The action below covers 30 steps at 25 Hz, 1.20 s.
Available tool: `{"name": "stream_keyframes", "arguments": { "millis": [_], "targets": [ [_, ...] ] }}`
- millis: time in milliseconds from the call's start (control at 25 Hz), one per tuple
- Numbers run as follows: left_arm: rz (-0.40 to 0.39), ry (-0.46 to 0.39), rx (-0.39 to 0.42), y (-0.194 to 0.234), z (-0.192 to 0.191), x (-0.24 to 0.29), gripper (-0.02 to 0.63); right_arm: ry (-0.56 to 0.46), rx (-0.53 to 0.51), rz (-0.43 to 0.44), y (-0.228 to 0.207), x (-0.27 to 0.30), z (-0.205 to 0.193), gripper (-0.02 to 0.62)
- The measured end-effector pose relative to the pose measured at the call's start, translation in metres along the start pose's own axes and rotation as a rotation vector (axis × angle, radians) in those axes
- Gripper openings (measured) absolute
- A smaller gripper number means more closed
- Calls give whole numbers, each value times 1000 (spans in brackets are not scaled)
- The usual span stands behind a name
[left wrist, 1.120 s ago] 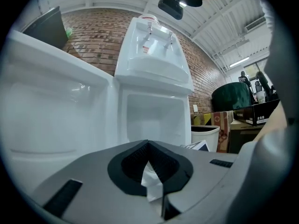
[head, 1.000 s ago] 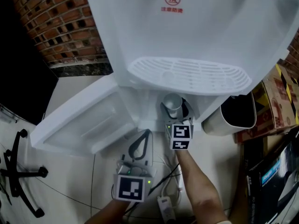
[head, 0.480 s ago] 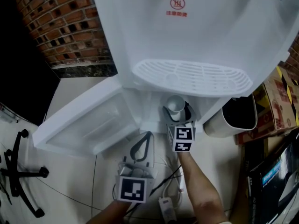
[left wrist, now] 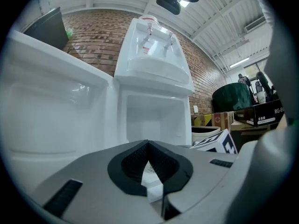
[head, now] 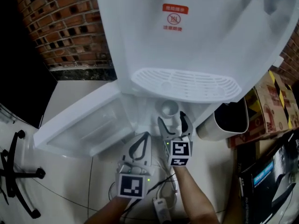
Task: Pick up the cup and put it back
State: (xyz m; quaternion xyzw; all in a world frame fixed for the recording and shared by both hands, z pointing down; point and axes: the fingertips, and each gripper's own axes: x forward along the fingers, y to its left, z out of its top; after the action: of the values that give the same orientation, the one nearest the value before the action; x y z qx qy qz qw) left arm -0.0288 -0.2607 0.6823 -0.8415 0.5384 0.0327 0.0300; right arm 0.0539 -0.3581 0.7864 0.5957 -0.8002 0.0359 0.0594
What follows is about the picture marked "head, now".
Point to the cardboard box striped tape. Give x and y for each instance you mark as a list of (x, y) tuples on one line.
[(268, 106)]

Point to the long black box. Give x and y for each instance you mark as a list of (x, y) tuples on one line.
[(264, 188)]

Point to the white water dispenser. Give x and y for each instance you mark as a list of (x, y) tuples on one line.
[(187, 50)]

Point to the white wall socket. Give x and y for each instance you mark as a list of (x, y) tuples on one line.
[(277, 61)]

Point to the white hinged dispenser door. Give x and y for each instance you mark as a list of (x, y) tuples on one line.
[(81, 129)]

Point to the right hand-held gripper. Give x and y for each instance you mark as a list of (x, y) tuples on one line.
[(180, 149)]

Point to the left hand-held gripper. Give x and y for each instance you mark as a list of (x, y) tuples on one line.
[(130, 185)]

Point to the black office chair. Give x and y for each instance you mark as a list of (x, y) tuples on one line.
[(40, 173)]

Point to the person's right forearm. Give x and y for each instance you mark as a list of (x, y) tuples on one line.
[(194, 195)]

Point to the person's left forearm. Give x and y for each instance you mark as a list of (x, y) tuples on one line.
[(109, 211)]

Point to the white slotted drip tray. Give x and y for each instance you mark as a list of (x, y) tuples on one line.
[(187, 85)]

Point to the black glass-door fridge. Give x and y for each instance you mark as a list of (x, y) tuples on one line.
[(18, 78)]

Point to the white cup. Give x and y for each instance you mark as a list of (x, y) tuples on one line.
[(167, 107)]

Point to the white trash bin black liner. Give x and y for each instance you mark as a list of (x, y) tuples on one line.
[(224, 122)]

